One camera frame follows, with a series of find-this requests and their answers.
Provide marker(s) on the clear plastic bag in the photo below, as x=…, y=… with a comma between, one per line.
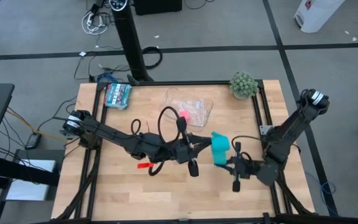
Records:
x=194, y=109

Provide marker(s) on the black shelf frame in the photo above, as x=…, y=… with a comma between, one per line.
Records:
x=17, y=171

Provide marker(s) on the white shelf panel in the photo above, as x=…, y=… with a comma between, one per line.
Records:
x=30, y=180

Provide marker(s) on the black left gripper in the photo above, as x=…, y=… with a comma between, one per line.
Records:
x=183, y=149

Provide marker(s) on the grey metal bracket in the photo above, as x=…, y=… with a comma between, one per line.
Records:
x=265, y=129

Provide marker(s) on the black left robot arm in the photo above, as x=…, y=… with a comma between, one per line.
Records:
x=110, y=133

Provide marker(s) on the green cloth towel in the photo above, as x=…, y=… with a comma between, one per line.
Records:
x=220, y=146

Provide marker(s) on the black tower fan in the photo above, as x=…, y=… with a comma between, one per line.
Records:
x=130, y=40

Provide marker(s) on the pink bandage roll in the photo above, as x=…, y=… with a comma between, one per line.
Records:
x=183, y=114

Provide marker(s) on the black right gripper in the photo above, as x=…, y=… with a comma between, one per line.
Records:
x=244, y=168

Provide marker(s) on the black cabinet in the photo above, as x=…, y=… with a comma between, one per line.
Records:
x=157, y=6

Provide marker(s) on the black aluminium rig frame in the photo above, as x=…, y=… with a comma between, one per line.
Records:
x=197, y=82

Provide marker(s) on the teal packaged box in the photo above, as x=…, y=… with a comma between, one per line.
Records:
x=117, y=96

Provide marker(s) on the green potted plant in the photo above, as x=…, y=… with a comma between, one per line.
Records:
x=243, y=85

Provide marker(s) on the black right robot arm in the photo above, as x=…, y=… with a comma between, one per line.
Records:
x=291, y=124

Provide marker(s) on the white floor appliance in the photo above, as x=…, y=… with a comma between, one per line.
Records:
x=317, y=14

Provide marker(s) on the black power adapter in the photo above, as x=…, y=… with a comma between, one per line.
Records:
x=33, y=141

